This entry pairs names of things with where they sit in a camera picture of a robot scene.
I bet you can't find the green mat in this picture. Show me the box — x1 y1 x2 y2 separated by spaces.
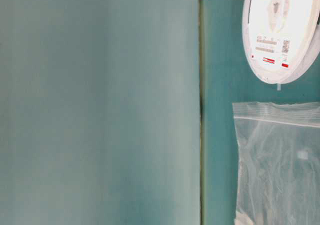
0 0 320 225

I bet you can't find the white component reel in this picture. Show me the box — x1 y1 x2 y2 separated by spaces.
242 0 320 84

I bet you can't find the clear plastic zip bag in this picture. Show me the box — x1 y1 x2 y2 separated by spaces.
232 102 320 225

